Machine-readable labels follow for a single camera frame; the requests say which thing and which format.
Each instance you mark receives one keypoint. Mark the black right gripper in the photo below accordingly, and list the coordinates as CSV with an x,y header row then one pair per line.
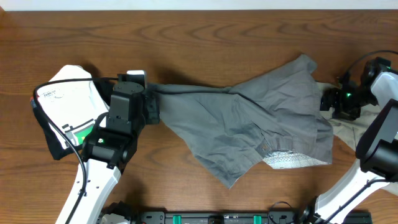
x,y
331,98

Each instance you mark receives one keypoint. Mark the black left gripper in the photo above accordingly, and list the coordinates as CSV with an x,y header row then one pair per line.
x,y
150,105

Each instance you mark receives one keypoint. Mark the grey shorts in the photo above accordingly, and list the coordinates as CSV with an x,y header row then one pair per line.
x,y
274,118

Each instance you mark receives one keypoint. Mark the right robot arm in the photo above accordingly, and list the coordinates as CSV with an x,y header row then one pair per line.
x,y
376,152

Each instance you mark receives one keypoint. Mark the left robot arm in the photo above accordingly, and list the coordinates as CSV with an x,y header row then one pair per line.
x,y
107,150

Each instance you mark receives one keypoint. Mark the folded black garment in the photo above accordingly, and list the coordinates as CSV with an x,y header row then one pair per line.
x,y
104,88

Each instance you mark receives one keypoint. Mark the beige khaki garment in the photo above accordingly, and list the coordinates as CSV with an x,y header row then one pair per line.
x,y
350,132

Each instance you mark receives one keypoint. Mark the folded white printed t-shirt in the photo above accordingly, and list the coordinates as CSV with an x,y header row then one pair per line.
x,y
73,107

